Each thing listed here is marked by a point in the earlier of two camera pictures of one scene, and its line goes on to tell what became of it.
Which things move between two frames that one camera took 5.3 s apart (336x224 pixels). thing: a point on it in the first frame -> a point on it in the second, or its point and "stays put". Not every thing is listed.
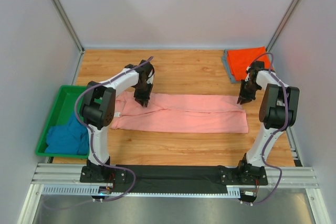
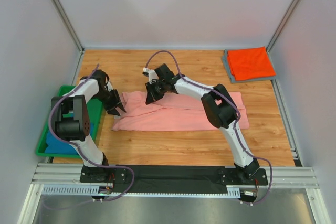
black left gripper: x=143 y=92 -> x=112 y=100
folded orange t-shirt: x=238 y=61 stays put
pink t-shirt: x=179 y=113 stays put
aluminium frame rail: x=58 y=174 stays put
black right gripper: x=247 y=93 -> x=154 y=91
